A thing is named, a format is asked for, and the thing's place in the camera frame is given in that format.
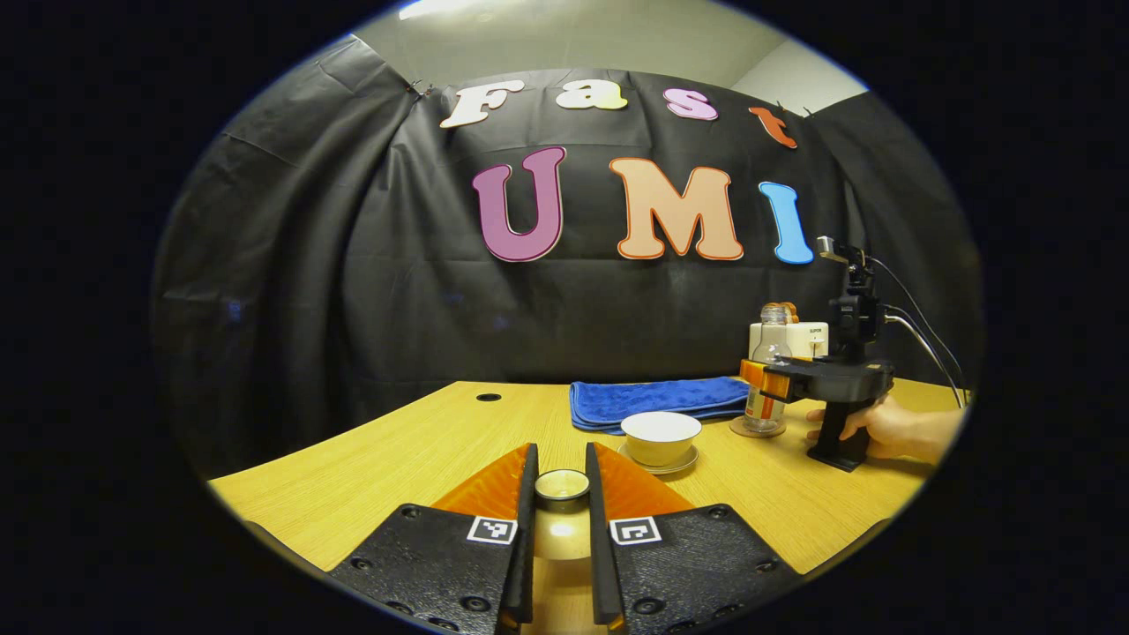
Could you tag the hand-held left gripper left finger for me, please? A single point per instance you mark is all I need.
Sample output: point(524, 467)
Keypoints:
point(525, 547)

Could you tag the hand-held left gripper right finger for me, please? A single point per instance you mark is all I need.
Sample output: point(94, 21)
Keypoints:
point(598, 547)

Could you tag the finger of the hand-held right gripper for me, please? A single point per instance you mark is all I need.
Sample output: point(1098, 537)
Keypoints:
point(751, 369)
point(776, 388)

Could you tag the clear water bottle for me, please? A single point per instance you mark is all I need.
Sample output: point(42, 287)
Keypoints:
point(773, 339)

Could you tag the cream teacup lid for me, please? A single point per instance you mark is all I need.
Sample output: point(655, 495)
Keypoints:
point(562, 538)

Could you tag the round brown coaster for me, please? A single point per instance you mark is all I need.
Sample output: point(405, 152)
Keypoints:
point(741, 430)

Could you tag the cream teacup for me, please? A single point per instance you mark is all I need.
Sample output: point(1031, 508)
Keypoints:
point(661, 441)

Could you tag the white toaster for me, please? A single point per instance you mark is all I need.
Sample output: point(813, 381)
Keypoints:
point(807, 339)

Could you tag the blue towel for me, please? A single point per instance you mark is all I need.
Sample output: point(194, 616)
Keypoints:
point(653, 401)

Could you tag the cream saucer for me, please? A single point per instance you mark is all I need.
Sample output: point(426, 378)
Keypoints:
point(684, 466)

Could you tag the black backdrop cloth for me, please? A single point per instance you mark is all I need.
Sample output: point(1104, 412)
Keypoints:
point(309, 265)

